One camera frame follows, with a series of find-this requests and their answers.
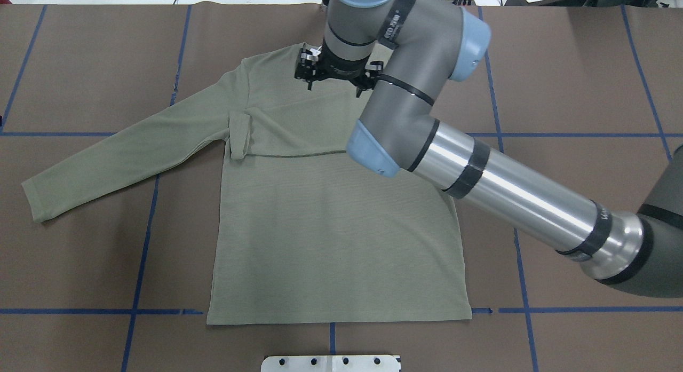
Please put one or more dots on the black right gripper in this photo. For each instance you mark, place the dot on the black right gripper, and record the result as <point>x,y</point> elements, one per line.
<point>338,69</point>

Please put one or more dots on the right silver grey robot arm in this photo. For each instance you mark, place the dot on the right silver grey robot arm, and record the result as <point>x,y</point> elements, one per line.
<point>404,51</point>

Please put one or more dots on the white metal base plate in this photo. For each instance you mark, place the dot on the white metal base plate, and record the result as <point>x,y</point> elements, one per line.
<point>382,362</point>

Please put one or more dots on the olive green long-sleeve shirt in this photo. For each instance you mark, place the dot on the olive green long-sleeve shirt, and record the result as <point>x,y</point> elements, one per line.
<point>306,234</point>

